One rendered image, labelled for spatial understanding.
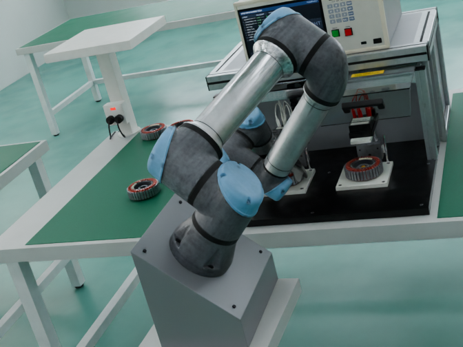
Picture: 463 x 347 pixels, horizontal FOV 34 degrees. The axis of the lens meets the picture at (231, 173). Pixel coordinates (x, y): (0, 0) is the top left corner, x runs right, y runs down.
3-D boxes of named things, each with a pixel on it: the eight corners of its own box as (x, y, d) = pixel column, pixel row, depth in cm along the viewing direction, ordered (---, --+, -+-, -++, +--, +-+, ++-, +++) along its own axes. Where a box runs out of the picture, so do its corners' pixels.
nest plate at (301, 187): (305, 193, 227) (304, 189, 227) (258, 197, 233) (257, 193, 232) (315, 171, 240) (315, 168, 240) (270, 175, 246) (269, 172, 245)
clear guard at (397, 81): (410, 116, 199) (407, 95, 197) (320, 127, 208) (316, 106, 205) (420, 76, 227) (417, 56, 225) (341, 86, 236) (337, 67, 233)
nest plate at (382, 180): (387, 186, 219) (386, 182, 218) (335, 191, 224) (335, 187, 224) (393, 164, 231) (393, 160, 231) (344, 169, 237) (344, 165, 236)
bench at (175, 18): (297, 107, 541) (275, 3, 513) (46, 138, 617) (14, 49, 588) (322, 67, 618) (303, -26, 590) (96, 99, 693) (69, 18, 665)
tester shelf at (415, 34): (429, 60, 217) (427, 45, 215) (208, 91, 242) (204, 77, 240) (439, 19, 255) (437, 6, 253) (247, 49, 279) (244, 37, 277)
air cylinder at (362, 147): (382, 159, 237) (379, 143, 235) (358, 162, 239) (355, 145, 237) (384, 153, 241) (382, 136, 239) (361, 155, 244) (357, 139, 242)
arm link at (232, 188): (228, 250, 165) (257, 204, 158) (179, 213, 167) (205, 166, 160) (250, 227, 175) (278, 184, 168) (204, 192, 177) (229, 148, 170)
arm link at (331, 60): (375, 55, 182) (288, 191, 213) (337, 29, 184) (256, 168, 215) (358, 72, 174) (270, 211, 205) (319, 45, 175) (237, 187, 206)
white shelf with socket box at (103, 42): (162, 155, 293) (129, 40, 276) (79, 164, 307) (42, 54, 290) (193, 120, 323) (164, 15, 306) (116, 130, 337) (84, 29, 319)
